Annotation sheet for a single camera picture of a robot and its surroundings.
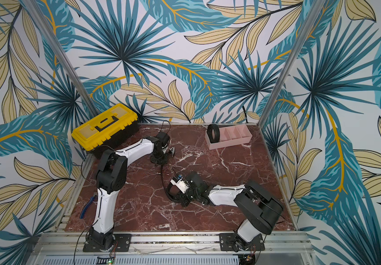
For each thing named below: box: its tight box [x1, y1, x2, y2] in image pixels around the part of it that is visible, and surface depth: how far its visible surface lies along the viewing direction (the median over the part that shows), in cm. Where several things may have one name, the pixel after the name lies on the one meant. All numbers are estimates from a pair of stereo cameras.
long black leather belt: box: [152, 152, 182, 203], surface depth 90 cm
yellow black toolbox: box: [71, 103, 140, 155], surface depth 97 cm
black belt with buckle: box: [206, 123, 221, 143], surface depth 102 cm
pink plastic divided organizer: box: [204, 124, 253, 151], surface depth 112 cm
